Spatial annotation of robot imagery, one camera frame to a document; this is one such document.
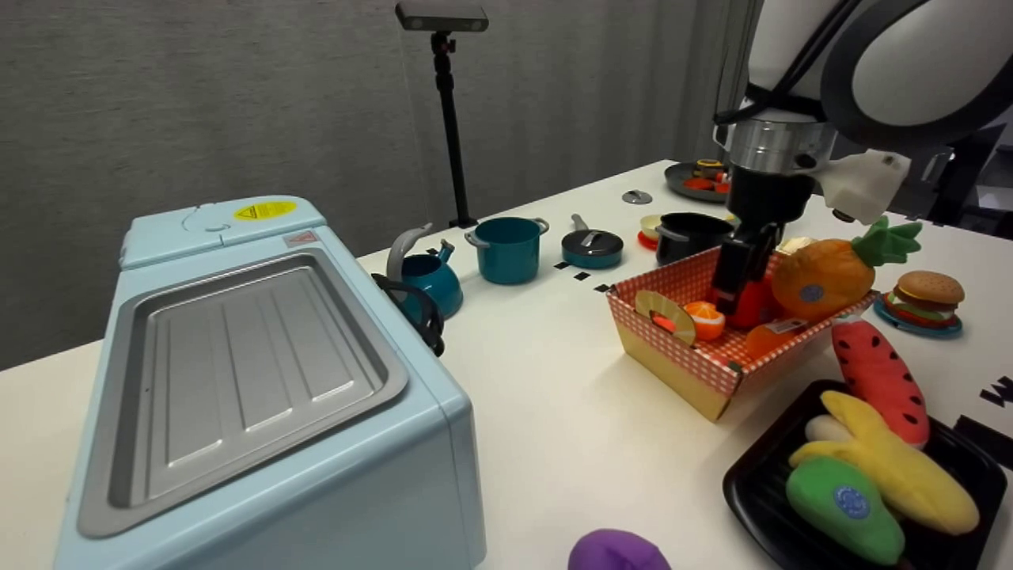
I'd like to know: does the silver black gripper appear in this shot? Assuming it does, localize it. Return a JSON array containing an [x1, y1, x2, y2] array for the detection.
[[711, 111, 837, 299]]

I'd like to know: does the purple eggplant plush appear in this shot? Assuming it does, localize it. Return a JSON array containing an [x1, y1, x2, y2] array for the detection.
[[566, 530, 670, 570]]

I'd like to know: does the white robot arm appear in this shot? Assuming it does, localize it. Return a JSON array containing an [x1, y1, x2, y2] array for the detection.
[[711, 0, 1013, 305]]

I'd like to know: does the red tomato plush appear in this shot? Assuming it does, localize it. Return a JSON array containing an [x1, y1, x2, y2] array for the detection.
[[731, 280, 778, 334]]

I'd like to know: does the pineapple plush toy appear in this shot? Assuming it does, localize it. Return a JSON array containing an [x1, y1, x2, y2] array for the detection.
[[768, 217, 922, 320]]

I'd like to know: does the orange slice plush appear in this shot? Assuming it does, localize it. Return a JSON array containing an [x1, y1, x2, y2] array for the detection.
[[633, 290, 724, 345]]

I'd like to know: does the red checkered cardboard box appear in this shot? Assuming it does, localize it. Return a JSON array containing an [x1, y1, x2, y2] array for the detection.
[[607, 246, 867, 421]]

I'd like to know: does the watermelon slice plush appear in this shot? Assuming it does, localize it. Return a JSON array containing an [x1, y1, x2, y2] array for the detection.
[[831, 320, 932, 448]]

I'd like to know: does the green pear plush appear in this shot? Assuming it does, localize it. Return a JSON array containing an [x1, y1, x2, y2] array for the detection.
[[786, 459, 905, 568]]

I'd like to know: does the yellow banana plush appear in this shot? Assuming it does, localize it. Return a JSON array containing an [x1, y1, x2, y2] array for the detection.
[[788, 388, 978, 535]]

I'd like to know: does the black toy saucepan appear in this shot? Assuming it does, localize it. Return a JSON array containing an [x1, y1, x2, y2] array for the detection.
[[656, 213, 735, 264]]

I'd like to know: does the small black frying pan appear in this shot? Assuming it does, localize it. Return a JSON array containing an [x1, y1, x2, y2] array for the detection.
[[559, 215, 625, 269]]

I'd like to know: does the toy burger on blue plate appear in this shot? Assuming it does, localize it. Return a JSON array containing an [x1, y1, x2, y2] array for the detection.
[[873, 269, 967, 338]]

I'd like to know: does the black plastic tray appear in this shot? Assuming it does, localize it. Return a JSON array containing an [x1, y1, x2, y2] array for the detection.
[[723, 380, 1006, 570]]

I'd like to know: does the teal toy pot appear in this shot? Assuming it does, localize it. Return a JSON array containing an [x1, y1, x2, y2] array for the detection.
[[464, 217, 547, 284]]

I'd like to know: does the blue toy kettle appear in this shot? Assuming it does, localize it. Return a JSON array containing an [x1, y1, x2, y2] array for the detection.
[[385, 223, 463, 320]]

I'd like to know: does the light blue toy oven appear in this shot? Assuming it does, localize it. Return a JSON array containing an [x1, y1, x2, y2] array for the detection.
[[54, 195, 485, 570]]

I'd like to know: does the black camera stand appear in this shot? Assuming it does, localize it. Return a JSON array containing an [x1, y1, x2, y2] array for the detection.
[[397, 0, 492, 227]]

